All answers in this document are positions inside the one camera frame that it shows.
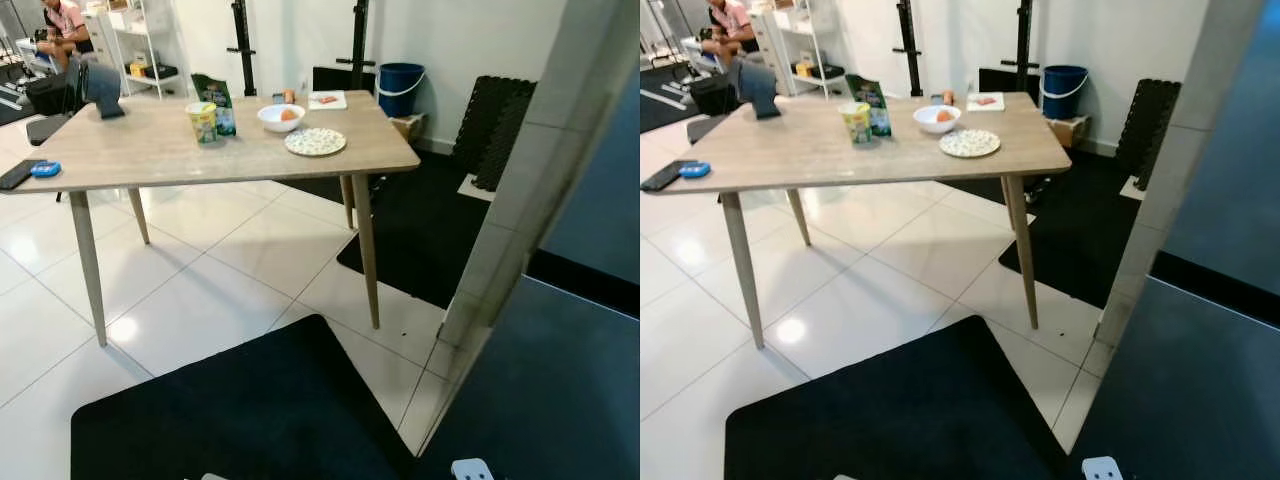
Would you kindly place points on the yellow-green lidded cup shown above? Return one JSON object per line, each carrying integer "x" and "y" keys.
{"x": 203, "y": 123}
{"x": 857, "y": 123}

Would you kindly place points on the white bowl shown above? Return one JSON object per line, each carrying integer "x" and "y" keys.
{"x": 925, "y": 123}
{"x": 270, "y": 123}

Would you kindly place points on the black phone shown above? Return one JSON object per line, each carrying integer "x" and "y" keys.
{"x": 662, "y": 176}
{"x": 18, "y": 174}

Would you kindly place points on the small blue object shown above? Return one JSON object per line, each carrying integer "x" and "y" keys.
{"x": 45, "y": 169}
{"x": 694, "y": 170}

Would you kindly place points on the black office chair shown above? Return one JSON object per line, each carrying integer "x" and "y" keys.
{"x": 50, "y": 100}
{"x": 712, "y": 95}

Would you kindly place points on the black foam mat stack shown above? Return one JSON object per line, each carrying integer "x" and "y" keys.
{"x": 495, "y": 130}
{"x": 1150, "y": 135}

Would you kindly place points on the grey stand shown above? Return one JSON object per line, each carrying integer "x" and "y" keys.
{"x": 757, "y": 90}
{"x": 100, "y": 88}

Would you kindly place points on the black floor mat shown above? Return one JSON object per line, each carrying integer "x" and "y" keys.
{"x": 420, "y": 230}
{"x": 900, "y": 420}
{"x": 250, "y": 410}
{"x": 1070, "y": 230}

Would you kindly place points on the person in pink shirt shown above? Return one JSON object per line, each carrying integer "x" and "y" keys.
{"x": 728, "y": 22}
{"x": 62, "y": 28}

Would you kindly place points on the white shelf rack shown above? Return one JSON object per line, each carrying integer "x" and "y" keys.
{"x": 800, "y": 45}
{"x": 140, "y": 45}

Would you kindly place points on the small cardboard box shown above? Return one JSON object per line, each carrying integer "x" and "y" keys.
{"x": 408, "y": 126}
{"x": 1068, "y": 130}

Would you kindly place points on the dark green snack bag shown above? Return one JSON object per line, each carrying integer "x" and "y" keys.
{"x": 215, "y": 92}
{"x": 870, "y": 94}

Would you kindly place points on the blue bucket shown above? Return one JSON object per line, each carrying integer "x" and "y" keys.
{"x": 1063, "y": 92}
{"x": 400, "y": 90}

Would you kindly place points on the black stand pole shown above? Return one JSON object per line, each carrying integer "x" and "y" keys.
{"x": 908, "y": 45}
{"x": 358, "y": 45}
{"x": 241, "y": 45}
{"x": 1022, "y": 45}

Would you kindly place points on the patterned round plate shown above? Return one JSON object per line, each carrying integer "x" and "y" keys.
{"x": 969, "y": 143}
{"x": 315, "y": 142}

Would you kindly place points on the white tray with red item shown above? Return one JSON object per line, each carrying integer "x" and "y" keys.
{"x": 327, "y": 100}
{"x": 985, "y": 101}

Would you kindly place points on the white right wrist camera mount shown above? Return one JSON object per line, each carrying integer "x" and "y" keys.
{"x": 471, "y": 468}
{"x": 1102, "y": 469}

